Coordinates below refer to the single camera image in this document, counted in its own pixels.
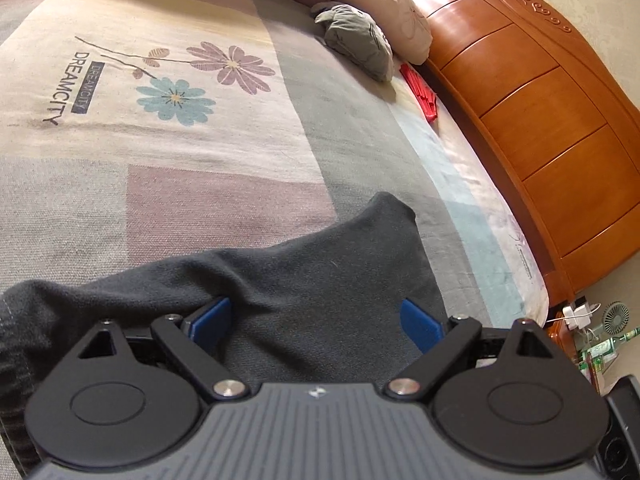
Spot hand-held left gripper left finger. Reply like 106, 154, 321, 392
75, 296, 251, 401

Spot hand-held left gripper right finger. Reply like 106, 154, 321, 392
385, 298, 570, 401

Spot dark grey pants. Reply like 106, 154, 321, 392
0, 191, 451, 478

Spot green glass bottle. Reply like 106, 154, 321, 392
580, 327, 640, 372

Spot small grey desk fan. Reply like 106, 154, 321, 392
602, 301, 629, 334

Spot white charger block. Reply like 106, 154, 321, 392
562, 300, 598, 332

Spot bed with checked sheet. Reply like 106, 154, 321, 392
0, 0, 551, 480

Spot red folding fan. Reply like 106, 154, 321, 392
400, 62, 441, 123

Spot wooden headboard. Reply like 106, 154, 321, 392
377, 0, 640, 311

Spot folded grey printed cloth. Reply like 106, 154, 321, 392
311, 4, 395, 83

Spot white charger cable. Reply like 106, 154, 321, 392
552, 302, 606, 326

